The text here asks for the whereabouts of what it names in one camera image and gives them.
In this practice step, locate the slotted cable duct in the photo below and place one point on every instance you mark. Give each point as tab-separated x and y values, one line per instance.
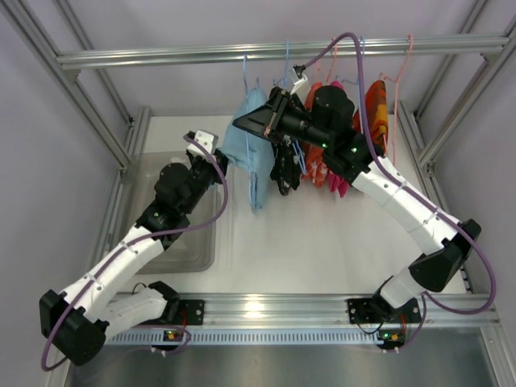
282	336

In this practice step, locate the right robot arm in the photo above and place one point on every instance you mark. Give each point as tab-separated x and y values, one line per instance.
445	242

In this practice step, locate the pink hanger rightmost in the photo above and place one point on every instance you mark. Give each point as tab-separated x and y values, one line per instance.
397	82

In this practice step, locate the light blue trousers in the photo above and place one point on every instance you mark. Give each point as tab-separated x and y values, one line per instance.
234	148

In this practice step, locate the clear plastic bin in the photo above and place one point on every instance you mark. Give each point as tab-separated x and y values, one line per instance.
193	251

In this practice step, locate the pink hanger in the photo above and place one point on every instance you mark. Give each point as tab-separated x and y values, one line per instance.
397	82
324	68

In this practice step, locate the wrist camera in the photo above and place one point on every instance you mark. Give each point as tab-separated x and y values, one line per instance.
202	140
301	84

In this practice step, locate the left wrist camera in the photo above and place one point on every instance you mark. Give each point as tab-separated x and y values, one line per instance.
202	140

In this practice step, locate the aluminium hanging rail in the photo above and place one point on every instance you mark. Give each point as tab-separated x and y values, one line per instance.
299	53

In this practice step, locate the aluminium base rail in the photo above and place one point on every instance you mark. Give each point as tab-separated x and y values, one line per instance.
325	310

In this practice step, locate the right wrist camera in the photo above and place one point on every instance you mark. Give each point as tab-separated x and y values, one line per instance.
301	84

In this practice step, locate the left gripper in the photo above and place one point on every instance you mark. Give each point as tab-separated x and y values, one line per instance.
212	162

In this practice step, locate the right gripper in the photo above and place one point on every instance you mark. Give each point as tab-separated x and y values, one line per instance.
278	117

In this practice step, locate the light blue wire hanger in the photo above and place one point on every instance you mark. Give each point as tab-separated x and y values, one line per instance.
249	104

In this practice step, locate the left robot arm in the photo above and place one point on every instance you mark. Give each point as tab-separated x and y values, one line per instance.
79	319

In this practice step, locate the orange yellow patterned garment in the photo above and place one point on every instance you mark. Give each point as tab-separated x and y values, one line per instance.
377	114

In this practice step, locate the orange red patterned garment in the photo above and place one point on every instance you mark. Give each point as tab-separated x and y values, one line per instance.
316	170

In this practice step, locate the magenta garment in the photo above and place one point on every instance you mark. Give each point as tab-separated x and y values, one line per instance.
336	183

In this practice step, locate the left aluminium frame post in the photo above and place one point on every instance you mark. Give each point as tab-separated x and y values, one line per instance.
31	30

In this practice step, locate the pink hanger middle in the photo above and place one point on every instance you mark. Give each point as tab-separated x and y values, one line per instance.
324	68

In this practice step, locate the black white patterned garment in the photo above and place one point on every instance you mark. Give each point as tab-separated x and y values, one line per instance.
287	167

